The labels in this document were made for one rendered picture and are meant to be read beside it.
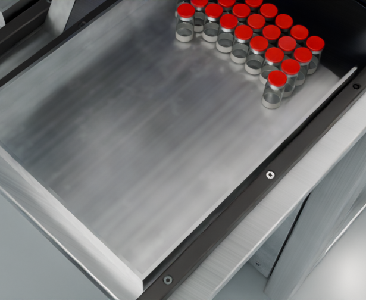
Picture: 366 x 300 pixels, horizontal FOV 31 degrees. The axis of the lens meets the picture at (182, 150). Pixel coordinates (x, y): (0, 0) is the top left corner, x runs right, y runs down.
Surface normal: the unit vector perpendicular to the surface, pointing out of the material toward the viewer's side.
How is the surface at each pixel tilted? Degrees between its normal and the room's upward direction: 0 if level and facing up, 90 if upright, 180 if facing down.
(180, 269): 0
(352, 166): 90
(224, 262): 0
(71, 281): 0
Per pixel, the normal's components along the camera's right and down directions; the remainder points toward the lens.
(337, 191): -0.68, 0.63
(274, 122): 0.04, -0.49
